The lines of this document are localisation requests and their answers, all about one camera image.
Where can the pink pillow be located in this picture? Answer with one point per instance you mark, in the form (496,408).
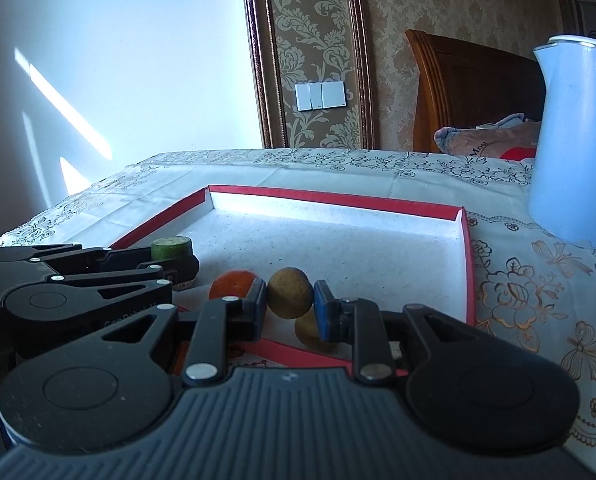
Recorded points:
(482,142)

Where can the red cardboard box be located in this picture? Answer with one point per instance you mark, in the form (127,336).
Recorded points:
(353,250)

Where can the wooden wall panel frame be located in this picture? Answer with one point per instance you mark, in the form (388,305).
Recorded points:
(263,60)

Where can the pale blue electric kettle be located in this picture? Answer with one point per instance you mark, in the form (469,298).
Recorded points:
(572,150)

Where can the orange mandarin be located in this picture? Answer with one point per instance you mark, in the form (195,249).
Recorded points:
(230,285)

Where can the floral lace tablecloth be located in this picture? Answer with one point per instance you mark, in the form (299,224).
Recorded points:
(527,300)

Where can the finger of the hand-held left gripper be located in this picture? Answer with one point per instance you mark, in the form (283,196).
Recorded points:
(128,258)
(128,291)

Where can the green cylindrical cut piece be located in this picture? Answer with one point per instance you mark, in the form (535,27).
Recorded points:
(170,247)

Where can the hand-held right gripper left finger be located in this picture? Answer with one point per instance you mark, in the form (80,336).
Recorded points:
(255,310)

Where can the white wall switch panel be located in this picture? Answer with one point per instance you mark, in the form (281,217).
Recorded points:
(323,95)

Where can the brown longan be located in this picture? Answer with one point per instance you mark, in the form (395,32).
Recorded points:
(308,336)
(290,292)

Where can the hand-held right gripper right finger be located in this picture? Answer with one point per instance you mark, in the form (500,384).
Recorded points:
(323,310)

